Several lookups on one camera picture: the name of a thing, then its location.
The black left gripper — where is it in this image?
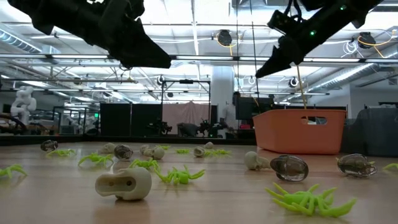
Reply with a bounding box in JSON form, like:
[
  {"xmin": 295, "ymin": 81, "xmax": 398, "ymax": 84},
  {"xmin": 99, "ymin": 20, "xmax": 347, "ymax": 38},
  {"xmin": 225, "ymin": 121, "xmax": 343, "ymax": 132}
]
[{"xmin": 62, "ymin": 0, "xmax": 172, "ymax": 68}]

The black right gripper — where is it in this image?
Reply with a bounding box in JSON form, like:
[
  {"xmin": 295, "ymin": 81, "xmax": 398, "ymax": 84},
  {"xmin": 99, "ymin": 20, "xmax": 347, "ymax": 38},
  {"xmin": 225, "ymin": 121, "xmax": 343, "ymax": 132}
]
[{"xmin": 255, "ymin": 6, "xmax": 346, "ymax": 78}]

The black partition panel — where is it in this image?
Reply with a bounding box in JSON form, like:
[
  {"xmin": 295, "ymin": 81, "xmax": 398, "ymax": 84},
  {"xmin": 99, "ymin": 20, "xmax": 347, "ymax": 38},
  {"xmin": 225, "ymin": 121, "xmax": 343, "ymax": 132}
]
[
  {"xmin": 99, "ymin": 103, "xmax": 163, "ymax": 138},
  {"xmin": 226, "ymin": 96, "xmax": 275, "ymax": 140}
]

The long ceiling light bar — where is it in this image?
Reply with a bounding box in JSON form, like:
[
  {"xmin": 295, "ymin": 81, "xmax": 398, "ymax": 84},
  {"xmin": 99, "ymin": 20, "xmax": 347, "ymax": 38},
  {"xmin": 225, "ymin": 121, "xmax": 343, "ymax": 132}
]
[{"xmin": 0, "ymin": 53, "xmax": 398, "ymax": 64}]

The orange plastic bin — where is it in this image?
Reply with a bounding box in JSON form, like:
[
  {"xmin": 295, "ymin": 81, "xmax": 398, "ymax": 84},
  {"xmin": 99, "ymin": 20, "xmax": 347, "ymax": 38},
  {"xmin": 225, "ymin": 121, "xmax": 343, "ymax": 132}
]
[{"xmin": 252, "ymin": 108, "xmax": 348, "ymax": 156}]

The pink partition curtain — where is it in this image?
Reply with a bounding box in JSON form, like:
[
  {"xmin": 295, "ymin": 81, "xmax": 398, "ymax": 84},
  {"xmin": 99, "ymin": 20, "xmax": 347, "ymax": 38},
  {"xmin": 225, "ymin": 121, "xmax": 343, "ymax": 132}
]
[{"xmin": 161, "ymin": 101, "xmax": 211, "ymax": 135}]

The dark grey plastic bin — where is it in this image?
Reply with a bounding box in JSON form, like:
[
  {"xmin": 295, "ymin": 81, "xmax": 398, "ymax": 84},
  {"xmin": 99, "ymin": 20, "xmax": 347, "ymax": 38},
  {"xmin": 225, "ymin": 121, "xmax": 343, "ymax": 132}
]
[{"xmin": 341, "ymin": 107, "xmax": 398, "ymax": 157}]

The white humanoid robot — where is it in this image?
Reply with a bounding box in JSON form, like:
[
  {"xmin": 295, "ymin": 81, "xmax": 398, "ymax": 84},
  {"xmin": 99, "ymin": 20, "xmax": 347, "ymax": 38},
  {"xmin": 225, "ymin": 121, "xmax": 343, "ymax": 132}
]
[{"xmin": 10, "ymin": 86, "xmax": 38, "ymax": 126}]

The black hanging cable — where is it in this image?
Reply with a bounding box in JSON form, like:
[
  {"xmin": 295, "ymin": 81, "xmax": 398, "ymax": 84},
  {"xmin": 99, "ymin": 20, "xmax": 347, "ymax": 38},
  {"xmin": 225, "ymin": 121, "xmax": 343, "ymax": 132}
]
[{"xmin": 249, "ymin": 0, "xmax": 261, "ymax": 110}]

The yellow hanging cable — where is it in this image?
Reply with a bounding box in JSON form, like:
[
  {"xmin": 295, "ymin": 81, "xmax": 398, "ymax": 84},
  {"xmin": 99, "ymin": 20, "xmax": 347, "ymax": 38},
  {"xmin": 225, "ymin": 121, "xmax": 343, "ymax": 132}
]
[{"xmin": 295, "ymin": 63, "xmax": 308, "ymax": 110}]

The black robot station frame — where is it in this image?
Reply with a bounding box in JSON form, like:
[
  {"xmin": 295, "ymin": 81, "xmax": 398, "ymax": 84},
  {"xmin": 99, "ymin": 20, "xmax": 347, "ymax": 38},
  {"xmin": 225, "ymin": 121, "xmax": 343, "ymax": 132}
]
[{"xmin": 160, "ymin": 79, "xmax": 212, "ymax": 138}]

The black ceiling cable reel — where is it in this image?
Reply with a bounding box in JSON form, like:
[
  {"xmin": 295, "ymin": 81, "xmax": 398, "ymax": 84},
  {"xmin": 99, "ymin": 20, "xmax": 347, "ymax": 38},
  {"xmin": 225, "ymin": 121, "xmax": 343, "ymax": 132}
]
[
  {"xmin": 216, "ymin": 29, "xmax": 234, "ymax": 48},
  {"xmin": 357, "ymin": 31, "xmax": 377, "ymax": 50}
]

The black aluminium table frame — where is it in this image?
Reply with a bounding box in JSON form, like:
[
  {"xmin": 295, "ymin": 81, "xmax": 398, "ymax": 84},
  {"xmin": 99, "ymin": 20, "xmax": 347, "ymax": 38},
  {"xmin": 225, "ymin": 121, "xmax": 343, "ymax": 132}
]
[{"xmin": 0, "ymin": 134, "xmax": 257, "ymax": 146}]

